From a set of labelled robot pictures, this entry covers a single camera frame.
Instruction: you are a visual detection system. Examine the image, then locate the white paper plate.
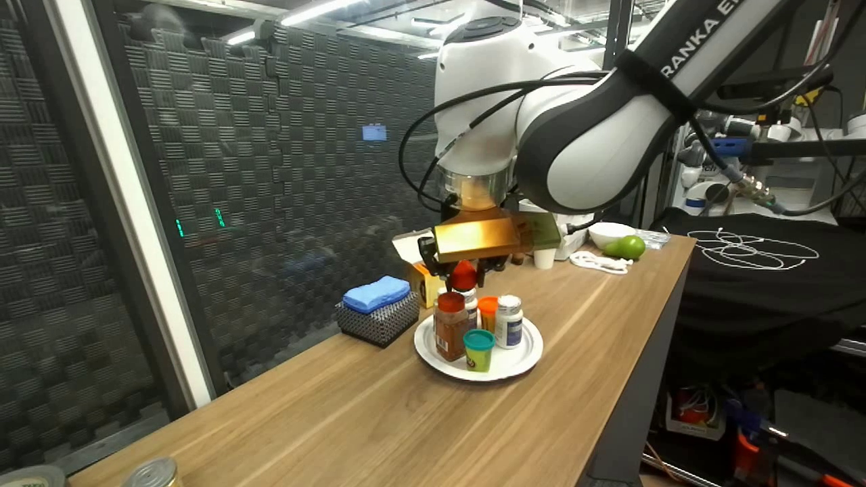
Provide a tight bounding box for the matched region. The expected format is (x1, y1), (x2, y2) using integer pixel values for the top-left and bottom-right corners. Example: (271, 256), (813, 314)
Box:
(410, 308), (547, 387)

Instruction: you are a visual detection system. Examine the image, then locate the tan wrist camera block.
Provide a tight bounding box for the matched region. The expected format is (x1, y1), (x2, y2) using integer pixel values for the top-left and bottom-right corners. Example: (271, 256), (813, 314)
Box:
(430, 209), (564, 266)

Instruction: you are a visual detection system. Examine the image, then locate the white background machine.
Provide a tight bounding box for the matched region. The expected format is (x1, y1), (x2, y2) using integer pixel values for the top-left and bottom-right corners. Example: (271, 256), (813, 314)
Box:
(671, 125), (820, 220)

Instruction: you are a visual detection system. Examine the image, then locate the orange lid dough can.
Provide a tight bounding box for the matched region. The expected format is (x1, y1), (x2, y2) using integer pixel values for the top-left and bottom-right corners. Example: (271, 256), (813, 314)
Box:
(476, 294), (503, 335)

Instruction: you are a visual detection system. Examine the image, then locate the grey box with cables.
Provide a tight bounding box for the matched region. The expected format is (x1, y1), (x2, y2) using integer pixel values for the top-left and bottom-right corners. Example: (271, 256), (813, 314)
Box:
(663, 387), (728, 443)

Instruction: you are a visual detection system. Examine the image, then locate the white coiled cable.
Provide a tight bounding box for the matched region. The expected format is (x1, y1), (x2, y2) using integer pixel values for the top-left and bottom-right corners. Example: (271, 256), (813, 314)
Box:
(683, 225), (823, 275)

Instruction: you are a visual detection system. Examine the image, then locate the white crumpled cloth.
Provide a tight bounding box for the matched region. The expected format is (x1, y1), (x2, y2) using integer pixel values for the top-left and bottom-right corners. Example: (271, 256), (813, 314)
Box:
(567, 249), (636, 279)

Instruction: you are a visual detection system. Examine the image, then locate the white bowl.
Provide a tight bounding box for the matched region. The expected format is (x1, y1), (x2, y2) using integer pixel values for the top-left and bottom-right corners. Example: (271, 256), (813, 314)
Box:
(583, 220), (639, 255)

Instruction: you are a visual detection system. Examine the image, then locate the spice jar red lid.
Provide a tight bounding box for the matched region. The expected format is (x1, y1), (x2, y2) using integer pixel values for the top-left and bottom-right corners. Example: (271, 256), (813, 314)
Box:
(430, 289), (474, 362)

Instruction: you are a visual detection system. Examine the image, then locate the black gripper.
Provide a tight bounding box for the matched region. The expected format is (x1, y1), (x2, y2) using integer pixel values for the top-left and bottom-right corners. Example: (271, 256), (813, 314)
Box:
(413, 235), (512, 281)

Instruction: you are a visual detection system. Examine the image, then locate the green toy pear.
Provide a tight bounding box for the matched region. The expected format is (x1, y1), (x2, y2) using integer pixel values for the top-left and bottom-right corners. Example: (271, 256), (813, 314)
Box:
(599, 232), (648, 263)

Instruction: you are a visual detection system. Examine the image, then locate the metal tin can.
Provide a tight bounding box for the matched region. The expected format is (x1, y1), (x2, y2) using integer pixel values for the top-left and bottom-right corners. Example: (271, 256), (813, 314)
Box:
(0, 462), (68, 487)
(118, 454), (183, 487)

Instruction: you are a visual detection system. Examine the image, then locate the dark grey patterned box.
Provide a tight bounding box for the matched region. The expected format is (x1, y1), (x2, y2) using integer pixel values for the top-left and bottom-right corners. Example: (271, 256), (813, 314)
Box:
(333, 291), (422, 350)

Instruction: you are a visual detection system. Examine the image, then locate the yellow open carton box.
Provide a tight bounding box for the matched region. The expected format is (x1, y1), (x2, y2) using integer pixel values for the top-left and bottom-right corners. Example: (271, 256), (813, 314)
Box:
(388, 227), (455, 312)

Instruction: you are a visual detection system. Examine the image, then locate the white window frame post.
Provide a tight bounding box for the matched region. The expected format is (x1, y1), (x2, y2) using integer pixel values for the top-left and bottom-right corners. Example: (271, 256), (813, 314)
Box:
(49, 0), (217, 413)

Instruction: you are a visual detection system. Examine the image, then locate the orange plastic object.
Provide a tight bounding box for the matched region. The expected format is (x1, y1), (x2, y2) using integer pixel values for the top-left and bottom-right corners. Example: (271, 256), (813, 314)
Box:
(728, 423), (769, 485)

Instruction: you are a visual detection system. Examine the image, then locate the black covered table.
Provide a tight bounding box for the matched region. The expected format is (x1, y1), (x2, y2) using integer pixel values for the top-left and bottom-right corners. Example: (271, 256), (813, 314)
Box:
(648, 205), (866, 340)

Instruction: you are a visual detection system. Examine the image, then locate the blue sponge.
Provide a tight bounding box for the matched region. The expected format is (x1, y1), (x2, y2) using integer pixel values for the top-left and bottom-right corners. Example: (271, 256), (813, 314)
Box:
(341, 272), (413, 317)

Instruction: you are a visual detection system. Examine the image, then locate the teal lid dough can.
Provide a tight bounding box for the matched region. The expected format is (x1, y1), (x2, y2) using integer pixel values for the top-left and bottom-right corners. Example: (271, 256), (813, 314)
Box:
(460, 328), (498, 377)

